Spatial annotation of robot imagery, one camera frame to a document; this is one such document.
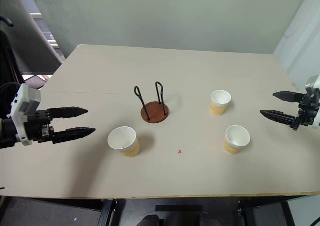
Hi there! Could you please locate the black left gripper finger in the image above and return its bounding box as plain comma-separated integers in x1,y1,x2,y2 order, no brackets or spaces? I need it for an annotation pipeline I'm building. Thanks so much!
47,106,89,119
52,127,97,144

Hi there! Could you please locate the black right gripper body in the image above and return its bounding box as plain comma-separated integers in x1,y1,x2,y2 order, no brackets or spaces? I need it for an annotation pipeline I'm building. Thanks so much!
291,92,320,131

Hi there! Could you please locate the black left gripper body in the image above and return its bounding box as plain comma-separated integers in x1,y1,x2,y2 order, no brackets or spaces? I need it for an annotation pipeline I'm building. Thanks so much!
24,110,56,144

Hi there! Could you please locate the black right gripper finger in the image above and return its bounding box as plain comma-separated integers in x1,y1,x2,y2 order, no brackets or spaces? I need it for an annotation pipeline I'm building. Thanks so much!
259,109,299,129
272,91,306,103

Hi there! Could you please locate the yellow paper cup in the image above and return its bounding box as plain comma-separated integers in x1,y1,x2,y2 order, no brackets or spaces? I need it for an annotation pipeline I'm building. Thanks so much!
107,126,141,158
209,89,232,116
223,125,251,155

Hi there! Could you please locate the grey slanted panel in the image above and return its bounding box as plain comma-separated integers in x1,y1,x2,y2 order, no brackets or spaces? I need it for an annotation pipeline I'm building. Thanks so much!
0,0,63,75

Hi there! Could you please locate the dark rounded shape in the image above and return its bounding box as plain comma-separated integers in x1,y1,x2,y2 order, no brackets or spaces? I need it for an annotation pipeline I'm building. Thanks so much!
136,213,165,226

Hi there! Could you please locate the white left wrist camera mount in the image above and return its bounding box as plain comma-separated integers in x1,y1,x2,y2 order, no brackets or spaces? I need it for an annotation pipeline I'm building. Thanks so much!
6,83,42,146

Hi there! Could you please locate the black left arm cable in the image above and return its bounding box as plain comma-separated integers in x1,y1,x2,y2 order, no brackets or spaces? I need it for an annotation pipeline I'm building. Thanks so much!
0,82,21,92

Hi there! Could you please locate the wooden cup holder stand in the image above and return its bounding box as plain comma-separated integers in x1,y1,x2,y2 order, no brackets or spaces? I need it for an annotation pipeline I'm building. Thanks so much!
133,81,170,124

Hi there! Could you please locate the black table frame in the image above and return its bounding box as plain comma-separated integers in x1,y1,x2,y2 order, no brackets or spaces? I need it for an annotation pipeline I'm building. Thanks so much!
0,195,311,226

